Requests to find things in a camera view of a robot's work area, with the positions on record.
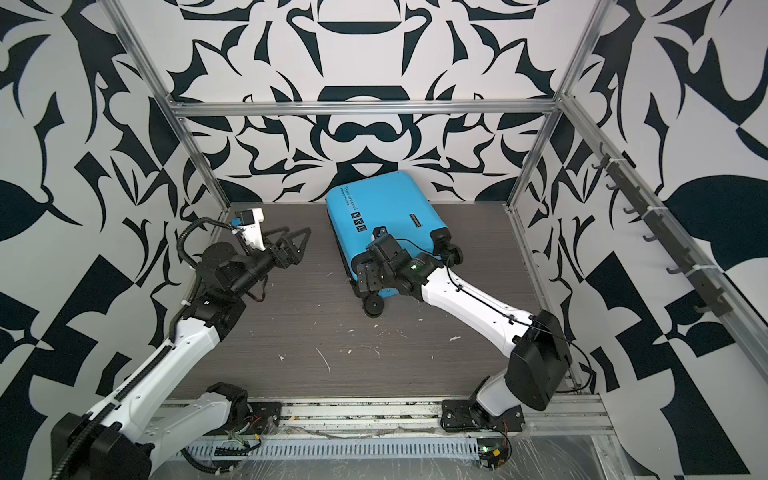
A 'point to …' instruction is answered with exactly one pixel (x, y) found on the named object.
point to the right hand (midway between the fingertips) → (376, 269)
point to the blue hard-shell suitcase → (395, 203)
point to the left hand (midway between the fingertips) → (298, 223)
